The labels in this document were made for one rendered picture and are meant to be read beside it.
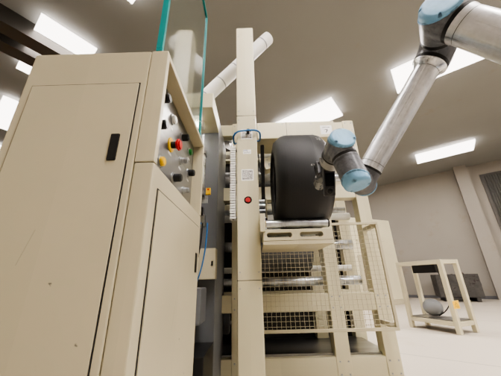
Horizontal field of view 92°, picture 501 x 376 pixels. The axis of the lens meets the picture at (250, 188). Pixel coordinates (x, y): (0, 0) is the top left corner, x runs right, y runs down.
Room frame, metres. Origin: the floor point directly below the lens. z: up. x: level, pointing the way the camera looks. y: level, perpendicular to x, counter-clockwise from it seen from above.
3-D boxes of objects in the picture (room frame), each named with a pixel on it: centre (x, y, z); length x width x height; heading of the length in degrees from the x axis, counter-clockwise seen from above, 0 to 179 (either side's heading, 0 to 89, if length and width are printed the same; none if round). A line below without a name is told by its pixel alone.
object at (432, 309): (3.39, -2.31, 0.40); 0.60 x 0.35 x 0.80; 23
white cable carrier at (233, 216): (1.38, 0.10, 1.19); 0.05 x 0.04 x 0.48; 0
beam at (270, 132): (1.73, -0.37, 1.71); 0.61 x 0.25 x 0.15; 90
